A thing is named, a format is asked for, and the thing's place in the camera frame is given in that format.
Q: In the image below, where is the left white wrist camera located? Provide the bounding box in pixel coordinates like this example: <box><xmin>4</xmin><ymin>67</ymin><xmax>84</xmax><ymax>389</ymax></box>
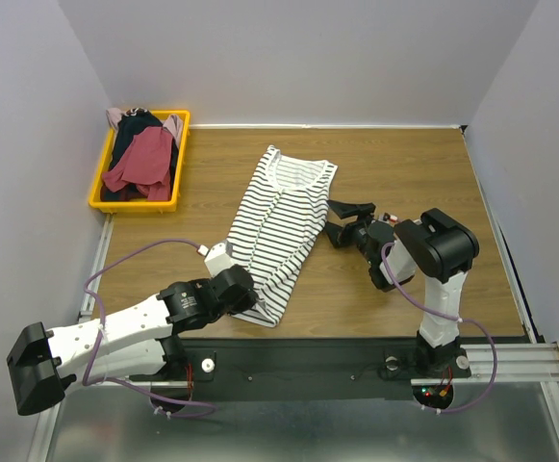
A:
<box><xmin>197</xmin><ymin>240</ymin><xmax>235</xmax><ymax>277</ymax></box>

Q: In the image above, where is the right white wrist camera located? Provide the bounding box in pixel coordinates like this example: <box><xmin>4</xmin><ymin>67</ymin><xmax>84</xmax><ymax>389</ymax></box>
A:
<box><xmin>379</xmin><ymin>213</ymin><xmax>400</xmax><ymax>225</ymax></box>

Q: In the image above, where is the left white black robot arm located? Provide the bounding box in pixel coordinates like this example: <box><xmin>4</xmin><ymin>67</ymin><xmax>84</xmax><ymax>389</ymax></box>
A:
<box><xmin>6</xmin><ymin>265</ymin><xmax>258</xmax><ymax>416</ymax></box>

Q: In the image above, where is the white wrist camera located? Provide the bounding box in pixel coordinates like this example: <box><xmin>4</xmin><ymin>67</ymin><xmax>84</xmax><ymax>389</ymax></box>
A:
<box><xmin>197</xmin><ymin>240</ymin><xmax>235</xmax><ymax>277</ymax></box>
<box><xmin>379</xmin><ymin>213</ymin><xmax>400</xmax><ymax>225</ymax></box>

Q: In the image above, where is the aluminium extrusion frame rail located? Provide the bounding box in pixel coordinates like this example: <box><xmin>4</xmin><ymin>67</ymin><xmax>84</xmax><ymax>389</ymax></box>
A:
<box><xmin>27</xmin><ymin>215</ymin><xmax>114</xmax><ymax>462</ymax></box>

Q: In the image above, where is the pale pink tank top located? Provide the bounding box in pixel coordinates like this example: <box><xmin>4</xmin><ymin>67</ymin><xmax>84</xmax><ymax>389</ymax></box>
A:
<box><xmin>106</xmin><ymin>108</ymin><xmax>185</xmax><ymax>146</ymax></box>

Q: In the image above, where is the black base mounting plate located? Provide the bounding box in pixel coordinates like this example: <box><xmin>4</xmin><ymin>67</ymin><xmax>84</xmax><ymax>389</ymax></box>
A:
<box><xmin>132</xmin><ymin>337</ymin><xmax>471</xmax><ymax>402</ymax></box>

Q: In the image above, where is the dark navy tank top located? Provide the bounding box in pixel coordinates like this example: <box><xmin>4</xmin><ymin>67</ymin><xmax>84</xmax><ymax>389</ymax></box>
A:
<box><xmin>100</xmin><ymin>108</ymin><xmax>184</xmax><ymax>202</ymax></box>

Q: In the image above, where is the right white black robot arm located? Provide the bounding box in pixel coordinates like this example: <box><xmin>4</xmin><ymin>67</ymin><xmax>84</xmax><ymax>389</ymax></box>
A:
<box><xmin>324</xmin><ymin>200</ymin><xmax>479</xmax><ymax>375</ymax></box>

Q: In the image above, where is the black white striped tank top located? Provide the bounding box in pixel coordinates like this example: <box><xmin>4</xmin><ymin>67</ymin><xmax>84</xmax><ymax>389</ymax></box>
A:
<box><xmin>227</xmin><ymin>145</ymin><xmax>338</xmax><ymax>327</ymax></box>

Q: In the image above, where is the yellow plastic bin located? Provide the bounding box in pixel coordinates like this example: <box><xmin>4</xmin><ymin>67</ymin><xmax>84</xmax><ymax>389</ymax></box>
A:
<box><xmin>89</xmin><ymin>110</ymin><xmax>191</xmax><ymax>214</ymax></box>

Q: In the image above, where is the maroon tank top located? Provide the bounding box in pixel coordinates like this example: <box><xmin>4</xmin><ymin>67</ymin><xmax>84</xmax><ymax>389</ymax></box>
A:
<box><xmin>101</xmin><ymin>127</ymin><xmax>174</xmax><ymax>202</ymax></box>

